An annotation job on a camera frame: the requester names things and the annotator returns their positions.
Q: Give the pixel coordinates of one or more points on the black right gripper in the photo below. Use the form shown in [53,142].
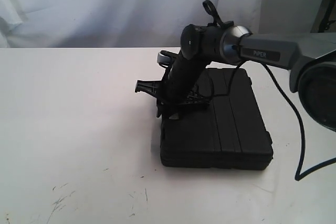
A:
[174,92]

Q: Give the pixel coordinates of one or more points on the black plastic tool case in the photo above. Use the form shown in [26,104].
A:
[229,133]

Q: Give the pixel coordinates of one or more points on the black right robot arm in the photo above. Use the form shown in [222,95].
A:
[310,59]

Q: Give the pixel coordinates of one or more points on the white cloth backdrop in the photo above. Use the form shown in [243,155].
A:
[139,23]

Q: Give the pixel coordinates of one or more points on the black metal stand pole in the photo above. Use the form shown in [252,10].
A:
[325,18]

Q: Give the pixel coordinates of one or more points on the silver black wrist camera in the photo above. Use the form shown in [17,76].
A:
[165,58]

